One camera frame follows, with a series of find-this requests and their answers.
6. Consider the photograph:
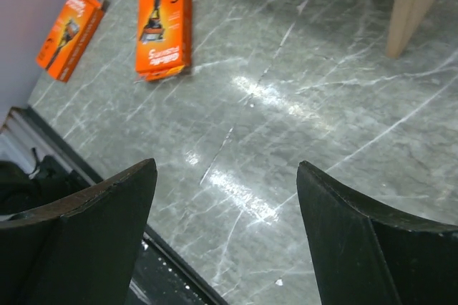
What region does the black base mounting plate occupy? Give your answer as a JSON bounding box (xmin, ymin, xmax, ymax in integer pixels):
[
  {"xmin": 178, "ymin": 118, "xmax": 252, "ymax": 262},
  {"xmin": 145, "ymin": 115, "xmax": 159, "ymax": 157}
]
[{"xmin": 1, "ymin": 108, "xmax": 223, "ymax": 304}]

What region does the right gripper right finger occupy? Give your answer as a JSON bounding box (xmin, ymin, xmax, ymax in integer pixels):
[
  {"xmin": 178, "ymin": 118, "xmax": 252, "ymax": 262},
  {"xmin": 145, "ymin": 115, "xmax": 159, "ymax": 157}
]
[{"xmin": 296, "ymin": 161, "xmax": 457, "ymax": 304}]

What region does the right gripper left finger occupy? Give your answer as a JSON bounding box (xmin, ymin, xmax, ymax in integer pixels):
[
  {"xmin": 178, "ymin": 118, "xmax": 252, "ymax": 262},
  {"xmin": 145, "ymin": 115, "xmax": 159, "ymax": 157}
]
[{"xmin": 1, "ymin": 158, "xmax": 157, "ymax": 304}]

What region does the hidden orange razor box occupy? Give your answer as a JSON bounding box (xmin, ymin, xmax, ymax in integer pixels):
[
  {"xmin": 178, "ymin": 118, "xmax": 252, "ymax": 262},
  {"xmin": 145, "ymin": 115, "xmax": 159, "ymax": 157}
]
[{"xmin": 36, "ymin": 0, "xmax": 105, "ymax": 82}]

